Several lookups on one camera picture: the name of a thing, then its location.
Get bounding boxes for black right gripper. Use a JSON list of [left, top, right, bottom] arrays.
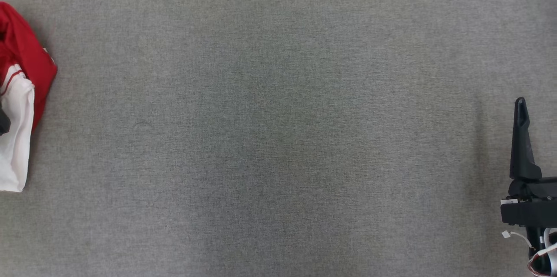
[[508, 97, 557, 202]]

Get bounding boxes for red white basketball jersey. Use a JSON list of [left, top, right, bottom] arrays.
[[0, 1, 58, 193]]

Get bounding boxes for grey fabric sofa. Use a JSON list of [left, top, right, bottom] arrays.
[[0, 0, 557, 277]]

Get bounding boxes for thin white right gripper cable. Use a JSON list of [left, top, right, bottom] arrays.
[[502, 230, 534, 249]]

